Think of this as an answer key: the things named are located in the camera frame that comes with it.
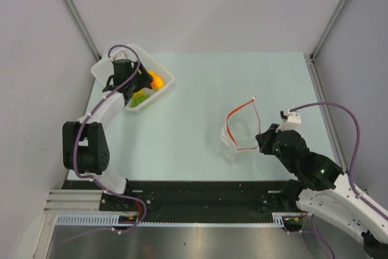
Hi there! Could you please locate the orange fake peach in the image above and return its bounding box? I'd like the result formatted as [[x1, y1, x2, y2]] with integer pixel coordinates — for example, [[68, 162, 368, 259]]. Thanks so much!
[[148, 70, 165, 90]]

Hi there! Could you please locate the clear zip top bag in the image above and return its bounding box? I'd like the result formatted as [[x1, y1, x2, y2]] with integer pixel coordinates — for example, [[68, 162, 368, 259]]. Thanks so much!
[[219, 96, 261, 164]]

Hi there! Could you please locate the yellow fake lemon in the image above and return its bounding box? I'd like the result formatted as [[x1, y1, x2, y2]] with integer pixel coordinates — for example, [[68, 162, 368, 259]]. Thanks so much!
[[134, 89, 144, 95]]

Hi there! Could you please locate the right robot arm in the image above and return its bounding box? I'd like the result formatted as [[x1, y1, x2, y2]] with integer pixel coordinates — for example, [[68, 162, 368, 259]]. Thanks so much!
[[255, 124, 387, 258]]

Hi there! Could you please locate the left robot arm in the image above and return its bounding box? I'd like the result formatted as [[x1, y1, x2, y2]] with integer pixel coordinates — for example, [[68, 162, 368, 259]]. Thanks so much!
[[62, 59, 153, 210]]

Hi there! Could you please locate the white plastic basket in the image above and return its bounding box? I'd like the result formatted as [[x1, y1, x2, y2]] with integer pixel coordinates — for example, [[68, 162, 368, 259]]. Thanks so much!
[[91, 44, 175, 113]]

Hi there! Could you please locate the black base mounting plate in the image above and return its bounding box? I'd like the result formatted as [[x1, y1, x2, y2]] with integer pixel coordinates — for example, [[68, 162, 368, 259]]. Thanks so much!
[[99, 181, 306, 224]]

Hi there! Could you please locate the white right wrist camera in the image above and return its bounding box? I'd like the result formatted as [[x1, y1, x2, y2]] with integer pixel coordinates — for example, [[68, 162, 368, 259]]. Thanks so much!
[[276, 109, 301, 132]]

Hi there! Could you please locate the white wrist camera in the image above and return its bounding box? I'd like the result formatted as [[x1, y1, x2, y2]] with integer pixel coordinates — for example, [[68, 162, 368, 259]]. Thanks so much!
[[276, 109, 301, 132], [110, 49, 130, 61]]

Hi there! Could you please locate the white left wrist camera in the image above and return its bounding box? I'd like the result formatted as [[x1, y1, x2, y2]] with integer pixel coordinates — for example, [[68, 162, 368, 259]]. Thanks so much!
[[110, 49, 130, 61]]

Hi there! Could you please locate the white slotted cable duct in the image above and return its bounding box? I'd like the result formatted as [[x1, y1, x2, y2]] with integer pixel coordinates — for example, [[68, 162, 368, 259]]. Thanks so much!
[[55, 214, 284, 228]]

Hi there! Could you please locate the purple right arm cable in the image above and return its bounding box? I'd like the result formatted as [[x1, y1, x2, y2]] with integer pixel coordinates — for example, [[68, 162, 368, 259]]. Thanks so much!
[[287, 102, 388, 257]]

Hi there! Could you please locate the left aluminium corner post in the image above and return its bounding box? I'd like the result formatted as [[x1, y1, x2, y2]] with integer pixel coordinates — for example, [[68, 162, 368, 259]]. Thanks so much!
[[61, 0, 101, 61]]

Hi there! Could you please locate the aluminium corner post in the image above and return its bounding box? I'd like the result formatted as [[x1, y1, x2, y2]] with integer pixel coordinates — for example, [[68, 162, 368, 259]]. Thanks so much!
[[61, 0, 101, 61], [310, 0, 350, 62]]

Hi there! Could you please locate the aluminium frame rail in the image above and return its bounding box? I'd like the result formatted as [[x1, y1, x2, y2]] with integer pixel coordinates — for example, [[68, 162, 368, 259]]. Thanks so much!
[[44, 190, 102, 213]]

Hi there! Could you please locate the right aluminium corner post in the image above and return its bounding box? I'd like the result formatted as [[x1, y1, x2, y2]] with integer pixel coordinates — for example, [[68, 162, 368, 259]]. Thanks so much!
[[310, 0, 350, 62]]

